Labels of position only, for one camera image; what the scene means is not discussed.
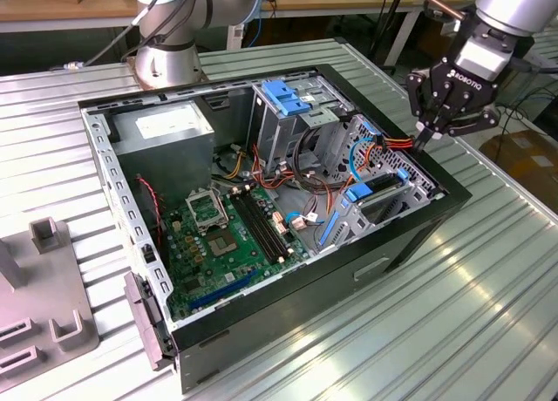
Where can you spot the grey parts rack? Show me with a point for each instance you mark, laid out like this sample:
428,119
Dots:
48,287

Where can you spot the hard disk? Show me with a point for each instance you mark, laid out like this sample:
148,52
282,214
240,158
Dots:
358,192

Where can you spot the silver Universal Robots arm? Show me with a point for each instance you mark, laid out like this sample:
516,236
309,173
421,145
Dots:
165,65

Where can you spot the metal disk bay cage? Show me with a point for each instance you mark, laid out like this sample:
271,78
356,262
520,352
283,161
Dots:
401,159

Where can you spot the white board power socket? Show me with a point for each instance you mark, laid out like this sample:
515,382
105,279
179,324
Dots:
298,221

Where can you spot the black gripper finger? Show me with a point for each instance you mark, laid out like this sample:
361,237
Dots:
475,120
420,96

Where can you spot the blue expansion slot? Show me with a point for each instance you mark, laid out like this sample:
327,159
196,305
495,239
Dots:
222,291

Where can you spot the black tripod stand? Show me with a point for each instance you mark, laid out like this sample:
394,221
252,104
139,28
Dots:
394,13

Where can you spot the thin metal locking lever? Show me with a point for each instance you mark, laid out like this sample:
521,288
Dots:
224,209

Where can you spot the brown cardboard box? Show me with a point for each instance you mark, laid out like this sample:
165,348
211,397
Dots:
532,165

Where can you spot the green motherboard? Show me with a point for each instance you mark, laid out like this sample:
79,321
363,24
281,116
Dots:
235,266

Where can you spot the white four pin socket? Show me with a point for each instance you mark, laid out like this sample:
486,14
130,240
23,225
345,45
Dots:
175,224

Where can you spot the CPU socket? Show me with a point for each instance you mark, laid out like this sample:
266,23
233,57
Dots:
222,244

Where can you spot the black open PC case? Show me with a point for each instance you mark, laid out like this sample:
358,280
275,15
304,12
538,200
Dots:
283,314

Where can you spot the wooden desk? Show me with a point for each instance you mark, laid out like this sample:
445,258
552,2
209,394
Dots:
349,2

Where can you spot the grey power supply box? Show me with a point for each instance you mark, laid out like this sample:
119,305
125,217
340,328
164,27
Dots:
165,157

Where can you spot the black square chipset chip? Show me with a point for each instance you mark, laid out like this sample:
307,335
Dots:
192,284

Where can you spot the black case fan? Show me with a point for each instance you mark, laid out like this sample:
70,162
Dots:
147,218

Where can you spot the metal optical drive cage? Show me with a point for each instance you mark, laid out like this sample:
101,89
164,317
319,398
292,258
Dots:
272,135

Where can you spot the black RAM slot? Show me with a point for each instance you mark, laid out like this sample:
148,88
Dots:
252,226
264,226
270,226
258,226

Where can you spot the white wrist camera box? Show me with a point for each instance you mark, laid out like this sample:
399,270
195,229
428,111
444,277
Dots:
481,61

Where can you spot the grey plastic case bezel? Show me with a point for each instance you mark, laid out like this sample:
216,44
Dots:
144,318

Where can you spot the blue plastic drive latch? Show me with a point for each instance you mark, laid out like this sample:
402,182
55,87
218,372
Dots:
281,97

